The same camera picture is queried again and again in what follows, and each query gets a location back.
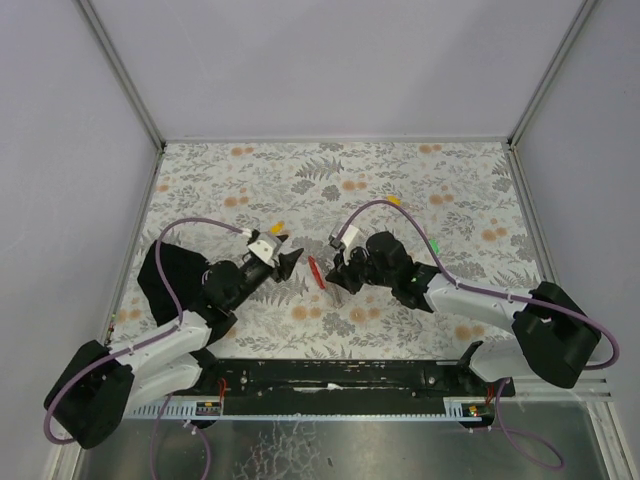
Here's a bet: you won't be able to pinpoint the green tag key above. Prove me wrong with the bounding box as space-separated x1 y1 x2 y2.
429 239 440 255

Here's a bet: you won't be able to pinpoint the aluminium frame posts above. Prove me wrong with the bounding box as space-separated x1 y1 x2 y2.
74 0 601 151

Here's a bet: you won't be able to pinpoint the red grey key organizer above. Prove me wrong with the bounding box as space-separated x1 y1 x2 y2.
308 256 344 309

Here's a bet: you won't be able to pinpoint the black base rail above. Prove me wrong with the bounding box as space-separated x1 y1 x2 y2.
183 352 515 417

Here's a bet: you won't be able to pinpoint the floral table mat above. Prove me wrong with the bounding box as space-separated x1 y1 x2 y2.
107 139 584 362

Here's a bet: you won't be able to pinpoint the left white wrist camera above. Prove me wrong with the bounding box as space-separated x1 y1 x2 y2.
242 228 280 268

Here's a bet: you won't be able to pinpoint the black cloth cap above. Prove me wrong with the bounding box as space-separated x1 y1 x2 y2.
137 241 209 326

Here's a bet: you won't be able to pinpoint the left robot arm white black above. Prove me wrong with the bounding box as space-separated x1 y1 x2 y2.
44 230 303 449

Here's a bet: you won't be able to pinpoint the purple cable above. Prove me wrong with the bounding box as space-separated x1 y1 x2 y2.
43 217 249 445
332 199 621 370

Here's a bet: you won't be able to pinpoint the orange tag key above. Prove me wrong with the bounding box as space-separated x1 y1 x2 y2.
270 221 286 235

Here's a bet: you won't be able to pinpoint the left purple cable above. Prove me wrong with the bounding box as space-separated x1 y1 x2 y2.
43 217 249 445

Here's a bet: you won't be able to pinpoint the yellow tag key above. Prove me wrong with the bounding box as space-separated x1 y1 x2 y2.
386 195 421 212

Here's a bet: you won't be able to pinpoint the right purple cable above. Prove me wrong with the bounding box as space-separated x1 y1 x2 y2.
332 199 621 370

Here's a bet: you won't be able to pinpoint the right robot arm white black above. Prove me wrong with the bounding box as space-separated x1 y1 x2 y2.
326 228 602 389

